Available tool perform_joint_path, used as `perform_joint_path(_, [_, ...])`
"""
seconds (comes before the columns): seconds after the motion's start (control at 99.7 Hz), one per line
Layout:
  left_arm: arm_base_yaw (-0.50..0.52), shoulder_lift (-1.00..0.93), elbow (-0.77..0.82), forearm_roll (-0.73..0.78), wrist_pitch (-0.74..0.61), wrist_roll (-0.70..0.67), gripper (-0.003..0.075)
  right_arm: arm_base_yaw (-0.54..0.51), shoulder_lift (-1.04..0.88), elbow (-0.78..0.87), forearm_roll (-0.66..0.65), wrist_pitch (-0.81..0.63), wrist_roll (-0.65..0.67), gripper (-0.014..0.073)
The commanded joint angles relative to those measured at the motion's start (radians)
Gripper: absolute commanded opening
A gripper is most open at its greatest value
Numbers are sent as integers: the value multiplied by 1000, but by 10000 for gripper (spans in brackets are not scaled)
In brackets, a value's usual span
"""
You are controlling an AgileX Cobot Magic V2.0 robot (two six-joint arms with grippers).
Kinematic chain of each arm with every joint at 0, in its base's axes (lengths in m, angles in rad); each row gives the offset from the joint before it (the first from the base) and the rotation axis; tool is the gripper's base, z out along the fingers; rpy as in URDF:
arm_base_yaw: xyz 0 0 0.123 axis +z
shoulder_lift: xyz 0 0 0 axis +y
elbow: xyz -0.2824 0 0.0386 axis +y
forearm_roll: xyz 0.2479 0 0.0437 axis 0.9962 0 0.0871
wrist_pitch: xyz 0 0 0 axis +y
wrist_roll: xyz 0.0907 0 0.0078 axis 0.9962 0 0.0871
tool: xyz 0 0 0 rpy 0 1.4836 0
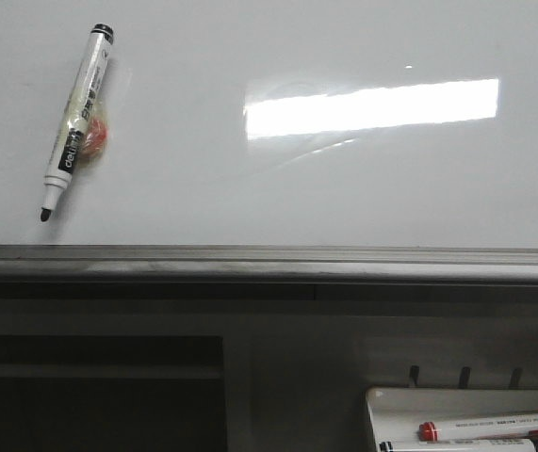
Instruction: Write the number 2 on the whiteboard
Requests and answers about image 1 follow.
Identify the black whiteboard marker pen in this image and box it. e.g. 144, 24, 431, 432
40, 24, 114, 222

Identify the white whiteboard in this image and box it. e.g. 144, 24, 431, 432
0, 1, 538, 249

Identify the white marker tray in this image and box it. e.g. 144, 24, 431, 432
366, 387, 538, 451

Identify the black capped marker in tray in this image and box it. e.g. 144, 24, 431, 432
378, 439, 535, 452

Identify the red capped marker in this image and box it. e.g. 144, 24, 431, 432
418, 412, 538, 441

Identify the grey whiteboard frame ledge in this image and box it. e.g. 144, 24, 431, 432
0, 245, 538, 285

